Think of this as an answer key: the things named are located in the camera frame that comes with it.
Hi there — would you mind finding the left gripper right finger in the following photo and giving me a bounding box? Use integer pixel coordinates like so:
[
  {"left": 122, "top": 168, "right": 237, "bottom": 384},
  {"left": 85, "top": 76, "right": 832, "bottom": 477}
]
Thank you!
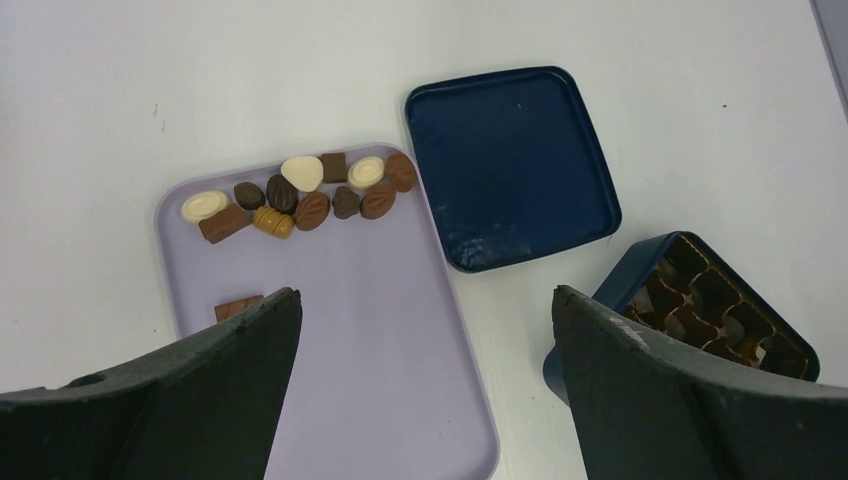
[{"left": 551, "top": 285, "right": 847, "bottom": 479}]

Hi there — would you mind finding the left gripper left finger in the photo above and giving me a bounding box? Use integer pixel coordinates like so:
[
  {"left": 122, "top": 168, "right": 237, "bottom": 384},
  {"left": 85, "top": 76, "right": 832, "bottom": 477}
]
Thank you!
[{"left": 1, "top": 288, "right": 302, "bottom": 479}]

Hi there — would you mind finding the lilac tray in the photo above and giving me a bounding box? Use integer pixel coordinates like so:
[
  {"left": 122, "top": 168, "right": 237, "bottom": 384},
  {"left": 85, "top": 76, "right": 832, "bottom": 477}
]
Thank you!
[{"left": 154, "top": 162, "right": 499, "bottom": 479}]

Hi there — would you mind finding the dark blue box lid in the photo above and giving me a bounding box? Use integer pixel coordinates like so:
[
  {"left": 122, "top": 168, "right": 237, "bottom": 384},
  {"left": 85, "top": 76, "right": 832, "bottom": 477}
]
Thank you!
[{"left": 404, "top": 66, "right": 622, "bottom": 273}]

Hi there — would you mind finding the brown bar chocolate lower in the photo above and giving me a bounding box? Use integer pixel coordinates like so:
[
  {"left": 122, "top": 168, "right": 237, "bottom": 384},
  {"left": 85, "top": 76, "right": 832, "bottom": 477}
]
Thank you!
[{"left": 214, "top": 295, "right": 264, "bottom": 323}]

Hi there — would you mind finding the brown bar chocolate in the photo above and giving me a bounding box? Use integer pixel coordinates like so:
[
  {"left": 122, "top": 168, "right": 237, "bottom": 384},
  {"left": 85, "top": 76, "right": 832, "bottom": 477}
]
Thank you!
[
  {"left": 198, "top": 204, "right": 252, "bottom": 244},
  {"left": 214, "top": 295, "right": 264, "bottom": 323}
]

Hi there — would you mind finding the caramel ridged chocolate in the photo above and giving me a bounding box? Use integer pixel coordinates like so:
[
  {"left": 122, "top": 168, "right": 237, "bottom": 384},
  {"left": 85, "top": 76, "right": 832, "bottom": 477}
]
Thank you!
[{"left": 252, "top": 206, "right": 295, "bottom": 239}]

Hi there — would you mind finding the white oval chocolate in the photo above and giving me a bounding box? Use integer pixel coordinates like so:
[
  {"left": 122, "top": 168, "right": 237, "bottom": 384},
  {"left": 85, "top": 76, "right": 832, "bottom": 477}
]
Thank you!
[{"left": 180, "top": 190, "right": 231, "bottom": 224}]

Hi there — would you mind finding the dark round chocolate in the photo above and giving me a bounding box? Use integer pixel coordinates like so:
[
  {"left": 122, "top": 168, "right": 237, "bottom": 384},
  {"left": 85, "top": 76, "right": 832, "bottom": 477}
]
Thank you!
[{"left": 233, "top": 182, "right": 266, "bottom": 211}]

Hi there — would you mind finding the dark ribbed chocolate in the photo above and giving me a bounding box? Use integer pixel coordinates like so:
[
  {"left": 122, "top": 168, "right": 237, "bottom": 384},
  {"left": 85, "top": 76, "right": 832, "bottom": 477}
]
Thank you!
[{"left": 266, "top": 174, "right": 299, "bottom": 215}]

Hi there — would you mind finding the brown leaf chocolate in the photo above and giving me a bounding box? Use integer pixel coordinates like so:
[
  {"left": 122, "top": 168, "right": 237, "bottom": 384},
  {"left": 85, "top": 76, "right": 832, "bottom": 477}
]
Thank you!
[
  {"left": 294, "top": 191, "right": 331, "bottom": 231},
  {"left": 359, "top": 184, "right": 397, "bottom": 220}
]

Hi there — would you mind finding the dark small chocolate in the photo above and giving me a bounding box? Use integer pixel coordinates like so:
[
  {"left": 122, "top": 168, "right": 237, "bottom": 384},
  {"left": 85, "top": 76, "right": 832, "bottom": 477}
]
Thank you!
[{"left": 331, "top": 186, "right": 361, "bottom": 220}]

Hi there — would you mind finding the white heart chocolate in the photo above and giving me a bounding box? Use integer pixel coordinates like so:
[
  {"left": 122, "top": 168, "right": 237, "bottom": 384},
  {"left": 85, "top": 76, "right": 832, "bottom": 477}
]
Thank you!
[{"left": 280, "top": 155, "right": 324, "bottom": 193}]

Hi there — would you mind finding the brown leaf chocolate lower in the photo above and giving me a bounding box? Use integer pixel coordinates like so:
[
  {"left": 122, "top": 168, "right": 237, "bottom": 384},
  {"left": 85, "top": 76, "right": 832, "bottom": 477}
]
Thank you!
[{"left": 359, "top": 184, "right": 397, "bottom": 220}]

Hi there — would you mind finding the brown square chocolate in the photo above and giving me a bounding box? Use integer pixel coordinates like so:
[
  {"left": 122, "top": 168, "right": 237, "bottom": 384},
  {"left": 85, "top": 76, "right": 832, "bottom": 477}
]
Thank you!
[{"left": 319, "top": 152, "right": 348, "bottom": 184}]

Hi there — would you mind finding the white swirl chocolate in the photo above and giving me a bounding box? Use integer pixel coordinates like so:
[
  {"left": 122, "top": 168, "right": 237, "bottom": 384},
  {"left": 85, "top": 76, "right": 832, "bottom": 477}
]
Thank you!
[{"left": 347, "top": 156, "right": 385, "bottom": 190}]

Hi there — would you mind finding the brown oval chocolate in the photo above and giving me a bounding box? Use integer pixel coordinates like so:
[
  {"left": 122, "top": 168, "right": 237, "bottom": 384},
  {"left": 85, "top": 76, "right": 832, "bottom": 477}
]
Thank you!
[{"left": 384, "top": 152, "right": 417, "bottom": 193}]

